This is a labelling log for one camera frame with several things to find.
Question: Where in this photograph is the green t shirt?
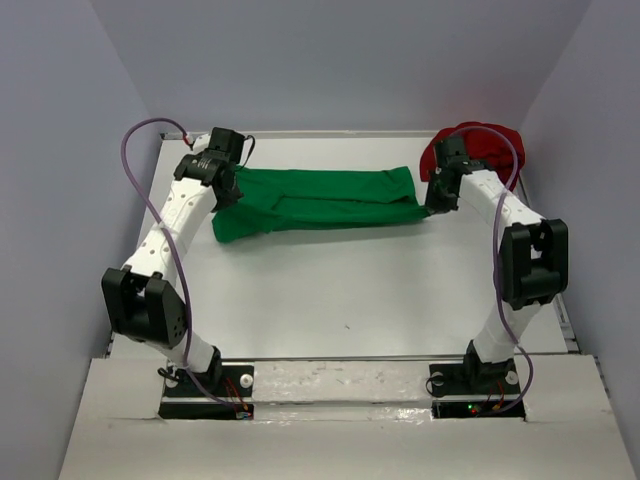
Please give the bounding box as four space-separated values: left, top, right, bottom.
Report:
212 166 430 244

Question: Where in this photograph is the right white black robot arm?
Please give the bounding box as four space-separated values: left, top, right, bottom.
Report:
426 135 569 396

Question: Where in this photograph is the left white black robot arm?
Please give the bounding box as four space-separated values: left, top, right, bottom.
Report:
101 128 248 397

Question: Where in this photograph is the red t shirt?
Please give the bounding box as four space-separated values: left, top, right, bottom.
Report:
419 121 526 191

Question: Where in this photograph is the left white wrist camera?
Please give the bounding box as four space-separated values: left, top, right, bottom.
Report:
184 133 211 153

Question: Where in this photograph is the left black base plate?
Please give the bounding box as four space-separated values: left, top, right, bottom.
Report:
157 362 255 421

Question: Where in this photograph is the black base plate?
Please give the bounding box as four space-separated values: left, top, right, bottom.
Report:
157 362 255 421
425 361 525 420

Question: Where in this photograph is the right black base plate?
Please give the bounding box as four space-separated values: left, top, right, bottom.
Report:
425 361 525 420

